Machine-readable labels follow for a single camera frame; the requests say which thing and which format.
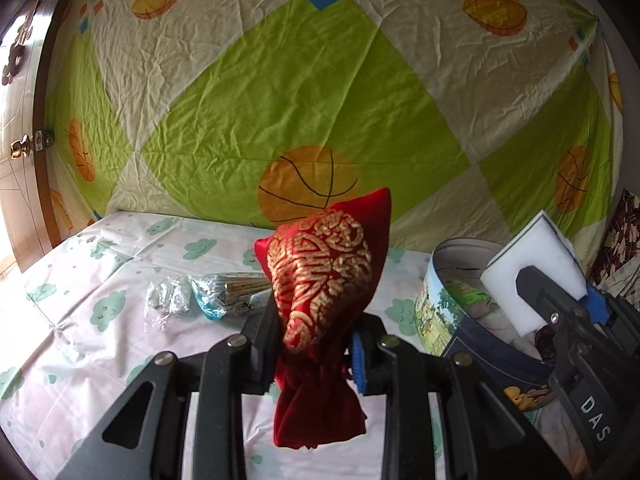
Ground purple chenille cloth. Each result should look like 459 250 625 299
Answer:
535 327 563 361

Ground hanging basketball print sheet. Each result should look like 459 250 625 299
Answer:
45 0 626 256

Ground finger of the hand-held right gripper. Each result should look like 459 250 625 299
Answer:
586 287 640 361
515 266 608 397

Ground red pouch with gold pattern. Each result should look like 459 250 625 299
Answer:
254 187 392 450

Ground clear plastic bag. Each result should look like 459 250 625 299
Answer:
145 277 193 331

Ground white towel with red edge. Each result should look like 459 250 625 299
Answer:
475 302 518 343

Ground white sponge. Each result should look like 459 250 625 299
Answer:
480 210 588 338

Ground wooden door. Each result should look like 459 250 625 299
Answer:
0 0 96 273

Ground round metal tin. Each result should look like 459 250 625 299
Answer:
414 238 591 411

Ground cotton swab packet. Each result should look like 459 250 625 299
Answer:
190 271 276 321

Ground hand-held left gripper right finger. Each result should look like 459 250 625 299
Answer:
347 312 571 480

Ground floral patterned pillow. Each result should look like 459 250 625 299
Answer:
590 189 640 306

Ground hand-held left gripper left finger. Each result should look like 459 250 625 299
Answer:
55 305 281 480

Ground green packet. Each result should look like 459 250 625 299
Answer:
445 280 488 306

